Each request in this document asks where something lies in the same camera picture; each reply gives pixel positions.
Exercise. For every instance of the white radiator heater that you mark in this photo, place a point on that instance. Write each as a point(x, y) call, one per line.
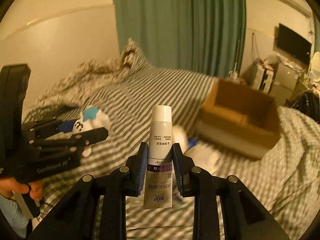
point(259, 76)

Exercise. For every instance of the checked pillow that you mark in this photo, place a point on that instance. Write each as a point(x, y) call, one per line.
point(74, 89)

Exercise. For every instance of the large green curtain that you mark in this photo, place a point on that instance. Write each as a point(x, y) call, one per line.
point(205, 36)

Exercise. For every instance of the person's left hand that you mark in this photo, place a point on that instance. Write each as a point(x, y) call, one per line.
point(9, 186)

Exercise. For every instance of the brown cardboard box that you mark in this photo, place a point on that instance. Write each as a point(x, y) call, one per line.
point(240, 119)

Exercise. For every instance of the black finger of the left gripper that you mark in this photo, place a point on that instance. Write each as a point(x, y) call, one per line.
point(81, 139)
point(46, 128)

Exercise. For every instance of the black bag on chair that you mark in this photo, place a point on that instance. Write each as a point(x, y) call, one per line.
point(307, 102)

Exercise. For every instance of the white plush toy blue star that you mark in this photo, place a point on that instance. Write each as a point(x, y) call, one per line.
point(91, 118)

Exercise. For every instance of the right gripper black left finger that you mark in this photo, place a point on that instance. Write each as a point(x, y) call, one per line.
point(75, 215)

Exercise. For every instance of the black wall television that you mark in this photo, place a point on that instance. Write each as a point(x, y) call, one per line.
point(294, 44)

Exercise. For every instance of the grey mini fridge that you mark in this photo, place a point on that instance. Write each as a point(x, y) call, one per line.
point(287, 83)

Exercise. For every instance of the white toothpaste tube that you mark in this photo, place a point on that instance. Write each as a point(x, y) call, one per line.
point(158, 184)

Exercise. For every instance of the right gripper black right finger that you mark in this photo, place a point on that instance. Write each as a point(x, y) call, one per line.
point(226, 199)

